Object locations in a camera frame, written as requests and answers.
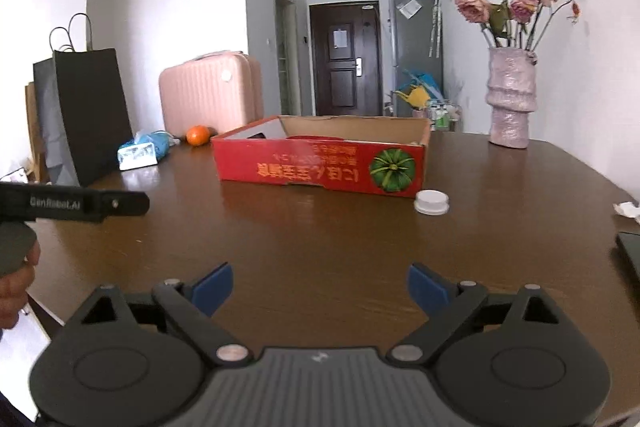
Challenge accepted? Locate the grey paper bag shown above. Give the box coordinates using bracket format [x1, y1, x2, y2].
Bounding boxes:
[32, 27, 81, 185]

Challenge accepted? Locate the brown paper bag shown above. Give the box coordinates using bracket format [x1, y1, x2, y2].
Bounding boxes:
[25, 82, 51, 182]

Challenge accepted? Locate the blue tissue pack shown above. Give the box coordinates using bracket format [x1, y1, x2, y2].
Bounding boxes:
[117, 132, 173, 171]

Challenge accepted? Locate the black paper bag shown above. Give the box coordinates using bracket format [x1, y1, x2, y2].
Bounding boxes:
[52, 13, 134, 188]

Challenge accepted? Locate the pink suitcase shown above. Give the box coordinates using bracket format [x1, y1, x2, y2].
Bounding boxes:
[159, 52, 265, 138]

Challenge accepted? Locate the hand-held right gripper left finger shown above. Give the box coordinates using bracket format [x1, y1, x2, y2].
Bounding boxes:
[80, 263, 251, 365]

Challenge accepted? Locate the pink textured vase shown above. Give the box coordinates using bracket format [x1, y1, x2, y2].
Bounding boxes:
[487, 47, 540, 149]

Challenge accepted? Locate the person's left hand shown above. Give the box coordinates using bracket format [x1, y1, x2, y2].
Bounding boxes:
[0, 239, 42, 331]

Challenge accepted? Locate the grey refrigerator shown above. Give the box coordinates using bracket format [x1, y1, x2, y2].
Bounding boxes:
[389, 0, 445, 118]

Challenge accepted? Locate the cardboard box with red sides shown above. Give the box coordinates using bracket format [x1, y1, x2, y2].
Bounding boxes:
[211, 115, 432, 198]

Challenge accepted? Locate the dark wooden door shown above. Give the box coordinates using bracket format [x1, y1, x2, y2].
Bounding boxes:
[309, 2, 383, 116]

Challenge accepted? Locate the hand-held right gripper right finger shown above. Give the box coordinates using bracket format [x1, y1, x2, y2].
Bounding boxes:
[390, 263, 561, 365]

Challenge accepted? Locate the white round lid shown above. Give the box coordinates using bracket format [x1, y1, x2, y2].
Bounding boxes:
[414, 190, 450, 215]

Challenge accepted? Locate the blue and yellow bag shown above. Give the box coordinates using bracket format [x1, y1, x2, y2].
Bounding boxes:
[395, 69, 443, 108]

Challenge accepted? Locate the crumpled white tissue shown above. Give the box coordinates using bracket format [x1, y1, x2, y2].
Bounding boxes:
[614, 201, 640, 224]

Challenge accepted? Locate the black flat device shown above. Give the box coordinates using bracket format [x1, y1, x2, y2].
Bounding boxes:
[615, 232, 640, 288]

